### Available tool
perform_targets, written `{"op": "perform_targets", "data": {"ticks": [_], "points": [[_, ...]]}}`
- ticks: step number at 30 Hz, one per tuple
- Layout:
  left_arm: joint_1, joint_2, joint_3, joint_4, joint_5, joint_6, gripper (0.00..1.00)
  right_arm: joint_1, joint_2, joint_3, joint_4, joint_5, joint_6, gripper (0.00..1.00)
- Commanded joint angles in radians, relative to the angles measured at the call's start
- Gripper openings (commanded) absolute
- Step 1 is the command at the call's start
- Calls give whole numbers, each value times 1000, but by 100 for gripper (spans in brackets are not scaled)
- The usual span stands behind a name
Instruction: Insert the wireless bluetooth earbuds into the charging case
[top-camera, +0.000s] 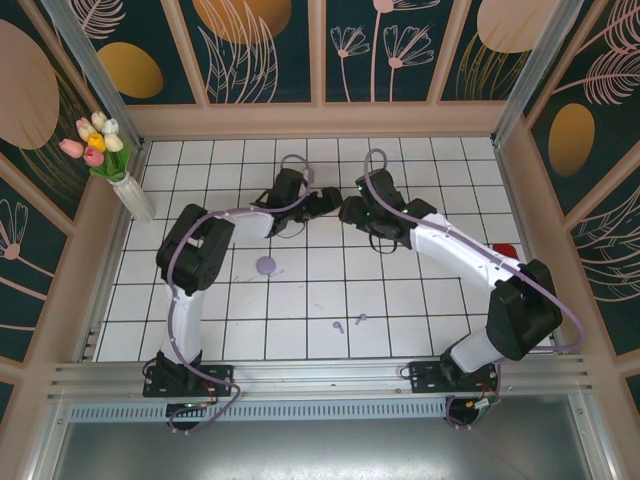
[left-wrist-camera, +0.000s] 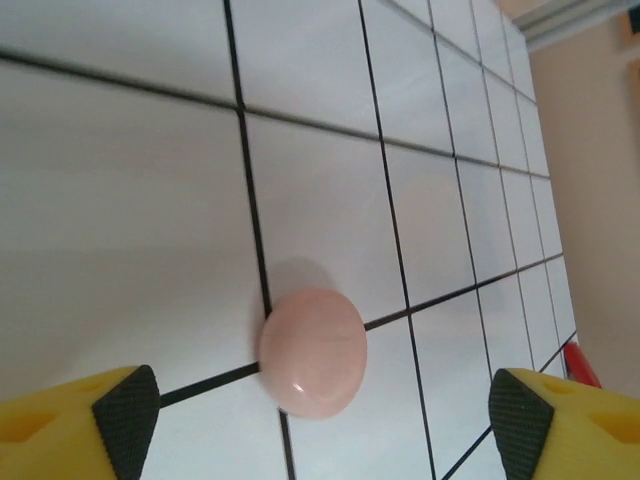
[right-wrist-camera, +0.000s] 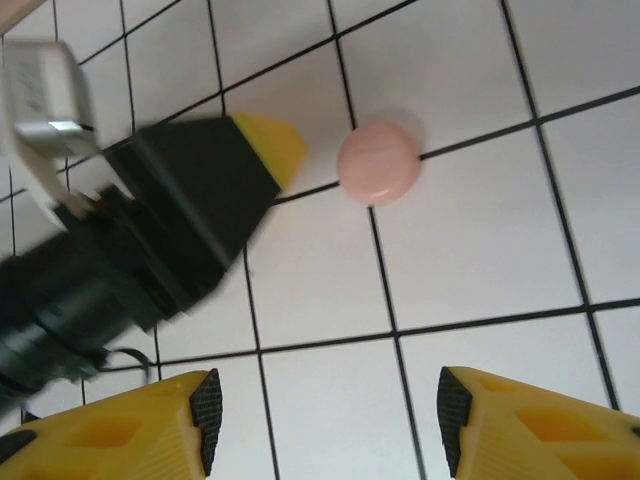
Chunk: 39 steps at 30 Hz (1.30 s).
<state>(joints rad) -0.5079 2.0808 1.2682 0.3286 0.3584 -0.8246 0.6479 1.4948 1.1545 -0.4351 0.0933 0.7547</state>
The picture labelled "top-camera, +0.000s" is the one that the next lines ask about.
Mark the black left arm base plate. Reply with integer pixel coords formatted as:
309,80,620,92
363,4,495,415
143,363,236,399

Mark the white ribbed vase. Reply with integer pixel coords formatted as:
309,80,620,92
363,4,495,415
110,172,155,225

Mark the artificial tulip bouquet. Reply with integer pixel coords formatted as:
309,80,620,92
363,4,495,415
58,111,133,182

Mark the slotted grey cable duct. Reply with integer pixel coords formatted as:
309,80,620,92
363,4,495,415
67,398,451,425

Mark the grey metal panel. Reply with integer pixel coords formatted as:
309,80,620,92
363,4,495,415
49,419,606,480

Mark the aluminium frame post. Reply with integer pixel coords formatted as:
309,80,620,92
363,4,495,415
39,0,147,147
491,0,585,147

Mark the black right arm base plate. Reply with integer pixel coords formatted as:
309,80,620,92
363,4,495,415
408,359,501,396

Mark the aluminium mounting rail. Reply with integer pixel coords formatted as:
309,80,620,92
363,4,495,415
47,353,595,402

